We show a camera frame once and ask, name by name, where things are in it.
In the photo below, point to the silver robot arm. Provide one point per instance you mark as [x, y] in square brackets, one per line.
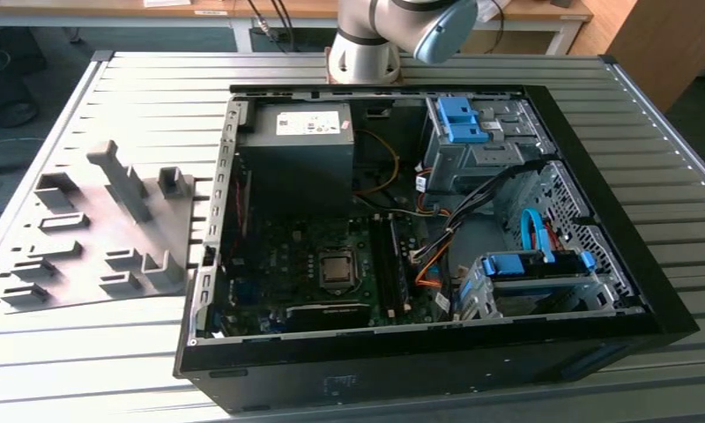
[364, 57]

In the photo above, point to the CPU socket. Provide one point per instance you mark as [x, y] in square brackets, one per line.
[319, 271]

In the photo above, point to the grey power supply unit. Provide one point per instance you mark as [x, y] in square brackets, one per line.
[293, 167]

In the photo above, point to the metal drive cage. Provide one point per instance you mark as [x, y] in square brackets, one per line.
[481, 167]

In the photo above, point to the grey parts rack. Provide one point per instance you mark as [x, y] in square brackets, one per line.
[164, 229]

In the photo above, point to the wooden cabinet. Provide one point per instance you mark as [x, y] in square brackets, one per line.
[664, 44]

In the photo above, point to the silver CPU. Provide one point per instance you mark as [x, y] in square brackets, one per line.
[336, 269]

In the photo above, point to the black graphics card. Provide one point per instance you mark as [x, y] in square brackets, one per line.
[329, 315]

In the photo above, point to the metal disk bay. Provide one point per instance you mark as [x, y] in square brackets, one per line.
[487, 304]

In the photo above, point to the black open PC case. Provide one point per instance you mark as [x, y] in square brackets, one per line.
[388, 365]

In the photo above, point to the white paper sheet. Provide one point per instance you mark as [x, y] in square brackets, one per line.
[164, 3]

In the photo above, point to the blue drive bay latch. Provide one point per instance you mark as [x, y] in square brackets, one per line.
[461, 132]

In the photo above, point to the blue disk carrier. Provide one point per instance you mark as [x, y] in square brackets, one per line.
[503, 265]

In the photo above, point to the wooden desk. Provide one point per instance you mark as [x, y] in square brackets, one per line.
[529, 12]

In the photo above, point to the green motherboard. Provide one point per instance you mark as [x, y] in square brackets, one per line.
[281, 264]

